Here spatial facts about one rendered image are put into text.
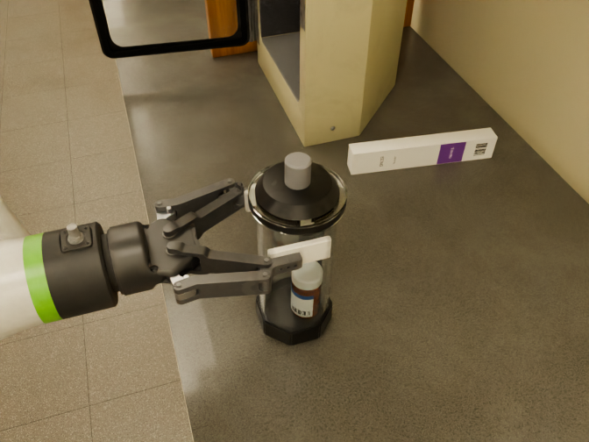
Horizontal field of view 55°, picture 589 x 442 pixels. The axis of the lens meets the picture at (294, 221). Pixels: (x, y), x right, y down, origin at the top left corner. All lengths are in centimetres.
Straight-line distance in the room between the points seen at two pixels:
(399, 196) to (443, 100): 32
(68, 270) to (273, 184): 22
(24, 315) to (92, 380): 132
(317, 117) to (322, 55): 12
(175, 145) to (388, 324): 53
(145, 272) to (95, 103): 246
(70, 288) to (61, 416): 131
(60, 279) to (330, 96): 59
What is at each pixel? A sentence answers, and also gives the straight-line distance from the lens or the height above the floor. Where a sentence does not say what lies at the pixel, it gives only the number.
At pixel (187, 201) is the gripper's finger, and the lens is 66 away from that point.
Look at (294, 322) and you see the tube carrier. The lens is 72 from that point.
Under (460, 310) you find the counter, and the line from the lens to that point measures 83.
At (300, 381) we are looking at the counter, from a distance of 74.
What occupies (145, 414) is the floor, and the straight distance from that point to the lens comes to 181.
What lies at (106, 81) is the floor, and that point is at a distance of 319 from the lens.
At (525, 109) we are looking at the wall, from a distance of 119.
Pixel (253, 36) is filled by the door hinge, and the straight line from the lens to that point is 127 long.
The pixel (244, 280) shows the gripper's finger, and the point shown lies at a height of 114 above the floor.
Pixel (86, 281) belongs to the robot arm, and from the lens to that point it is 59.
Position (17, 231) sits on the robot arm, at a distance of 75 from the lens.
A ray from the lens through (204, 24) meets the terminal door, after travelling 124.
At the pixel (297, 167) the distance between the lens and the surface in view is 58.
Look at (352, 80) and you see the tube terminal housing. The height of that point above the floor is 106.
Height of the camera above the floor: 159
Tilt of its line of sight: 45 degrees down
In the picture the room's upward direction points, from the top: straight up
